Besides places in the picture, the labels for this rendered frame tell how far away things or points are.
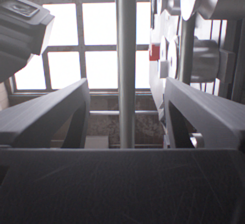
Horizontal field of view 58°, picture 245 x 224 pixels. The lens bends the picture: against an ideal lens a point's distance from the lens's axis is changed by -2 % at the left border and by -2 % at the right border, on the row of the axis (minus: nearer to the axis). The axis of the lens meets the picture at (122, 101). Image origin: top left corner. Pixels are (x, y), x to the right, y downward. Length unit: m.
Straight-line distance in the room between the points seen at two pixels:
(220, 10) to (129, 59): 0.08
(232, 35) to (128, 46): 0.16
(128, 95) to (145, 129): 3.45
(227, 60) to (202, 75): 0.03
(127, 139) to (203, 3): 0.13
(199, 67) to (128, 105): 0.10
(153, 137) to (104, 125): 0.81
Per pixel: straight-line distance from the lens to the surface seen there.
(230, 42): 0.29
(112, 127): 3.61
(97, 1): 3.34
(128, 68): 0.16
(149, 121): 3.57
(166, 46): 0.31
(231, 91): 0.31
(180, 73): 0.24
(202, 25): 0.46
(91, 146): 3.67
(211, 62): 0.25
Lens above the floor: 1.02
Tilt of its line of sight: 1 degrees up
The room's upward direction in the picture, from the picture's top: 90 degrees counter-clockwise
